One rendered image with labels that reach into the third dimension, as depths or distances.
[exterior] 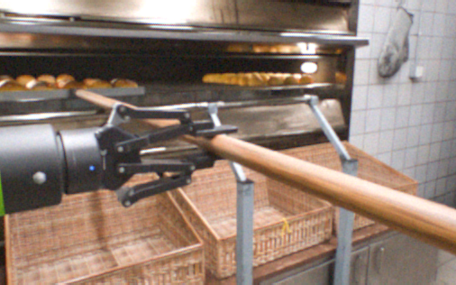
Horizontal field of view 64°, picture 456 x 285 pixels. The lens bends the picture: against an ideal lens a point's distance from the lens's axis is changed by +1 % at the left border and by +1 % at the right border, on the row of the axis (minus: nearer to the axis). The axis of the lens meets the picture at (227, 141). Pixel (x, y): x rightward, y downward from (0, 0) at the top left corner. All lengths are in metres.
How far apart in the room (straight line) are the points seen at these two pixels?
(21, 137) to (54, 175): 0.05
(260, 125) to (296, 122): 0.24
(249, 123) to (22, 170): 1.48
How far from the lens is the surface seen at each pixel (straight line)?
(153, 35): 1.40
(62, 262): 1.53
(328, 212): 1.57
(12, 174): 0.41
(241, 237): 1.17
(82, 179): 0.43
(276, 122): 1.91
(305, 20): 2.00
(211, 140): 0.50
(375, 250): 1.82
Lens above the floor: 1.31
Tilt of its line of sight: 12 degrees down
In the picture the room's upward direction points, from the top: straight up
